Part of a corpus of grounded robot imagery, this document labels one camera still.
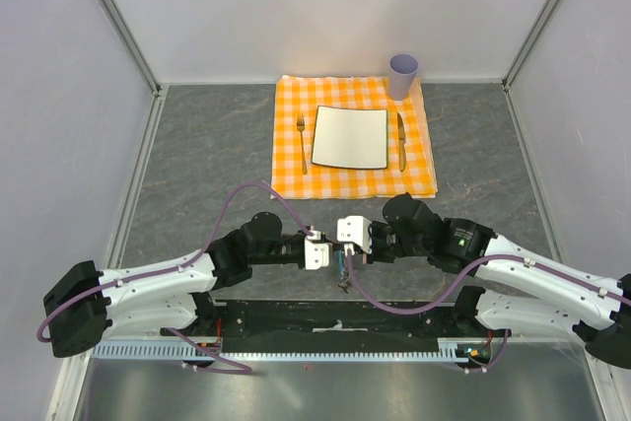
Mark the left aluminium frame post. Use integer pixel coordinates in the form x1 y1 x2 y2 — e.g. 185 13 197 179
98 0 162 96

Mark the white square plate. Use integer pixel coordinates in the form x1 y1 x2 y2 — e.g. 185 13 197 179
312 105 388 170

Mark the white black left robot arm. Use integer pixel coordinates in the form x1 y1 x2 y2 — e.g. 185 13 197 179
39 212 308 358

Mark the light blue cable duct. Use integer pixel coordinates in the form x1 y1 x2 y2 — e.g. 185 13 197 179
91 339 491 363

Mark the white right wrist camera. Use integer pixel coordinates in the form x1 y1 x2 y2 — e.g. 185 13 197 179
336 215 372 254

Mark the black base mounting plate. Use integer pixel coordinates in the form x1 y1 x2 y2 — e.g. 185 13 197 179
180 300 488 354

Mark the metal key organizer blue handle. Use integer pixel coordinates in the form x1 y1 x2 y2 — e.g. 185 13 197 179
335 250 352 294

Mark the right aluminium frame post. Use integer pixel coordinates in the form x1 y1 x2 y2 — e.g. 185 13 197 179
502 0 563 93

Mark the lilac plastic cup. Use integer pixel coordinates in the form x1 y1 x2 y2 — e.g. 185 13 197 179
388 53 418 101

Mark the gold knife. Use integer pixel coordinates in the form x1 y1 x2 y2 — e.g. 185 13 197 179
397 113 407 173

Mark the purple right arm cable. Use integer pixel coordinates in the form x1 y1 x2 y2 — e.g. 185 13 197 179
344 246 631 373

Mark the orange white checkered cloth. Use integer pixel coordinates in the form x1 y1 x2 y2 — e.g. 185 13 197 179
271 75 438 199

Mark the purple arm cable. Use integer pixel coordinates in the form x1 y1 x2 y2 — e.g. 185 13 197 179
36 179 319 374
344 246 631 373

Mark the aluminium frame post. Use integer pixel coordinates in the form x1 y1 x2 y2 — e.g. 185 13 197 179
98 0 162 96
502 0 563 93

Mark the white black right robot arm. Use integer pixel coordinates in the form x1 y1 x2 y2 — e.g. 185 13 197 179
342 193 630 369

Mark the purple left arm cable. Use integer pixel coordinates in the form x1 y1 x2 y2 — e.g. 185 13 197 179
36 179 319 374

